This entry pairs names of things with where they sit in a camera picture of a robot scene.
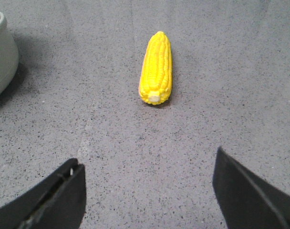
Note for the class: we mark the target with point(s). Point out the pale green electric pot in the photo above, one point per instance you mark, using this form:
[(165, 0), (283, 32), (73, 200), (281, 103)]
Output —
[(9, 54)]

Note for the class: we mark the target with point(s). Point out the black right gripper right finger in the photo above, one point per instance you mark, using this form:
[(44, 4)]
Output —
[(247, 201)]

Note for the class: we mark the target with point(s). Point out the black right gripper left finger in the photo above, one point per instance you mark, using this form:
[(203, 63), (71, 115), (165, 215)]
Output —
[(58, 202)]

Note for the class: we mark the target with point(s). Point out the yellow corn cob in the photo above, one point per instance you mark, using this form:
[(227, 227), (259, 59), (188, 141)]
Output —
[(155, 84)]

